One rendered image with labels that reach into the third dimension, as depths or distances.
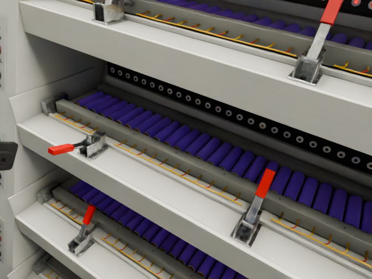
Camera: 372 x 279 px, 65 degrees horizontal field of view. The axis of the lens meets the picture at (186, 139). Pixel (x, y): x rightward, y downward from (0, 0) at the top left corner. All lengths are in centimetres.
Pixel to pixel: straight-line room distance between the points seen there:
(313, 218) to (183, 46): 27
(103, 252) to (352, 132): 46
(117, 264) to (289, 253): 31
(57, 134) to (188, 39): 29
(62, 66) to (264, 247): 47
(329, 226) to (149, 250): 31
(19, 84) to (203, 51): 34
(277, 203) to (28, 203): 50
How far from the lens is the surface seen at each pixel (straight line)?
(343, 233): 42
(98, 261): 59
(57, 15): 48
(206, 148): 48
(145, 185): 43
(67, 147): 45
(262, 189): 37
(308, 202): 44
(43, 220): 67
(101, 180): 47
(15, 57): 57
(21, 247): 77
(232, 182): 42
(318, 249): 41
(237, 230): 37
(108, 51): 42
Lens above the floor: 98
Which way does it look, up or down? 21 degrees down
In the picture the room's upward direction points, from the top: 14 degrees clockwise
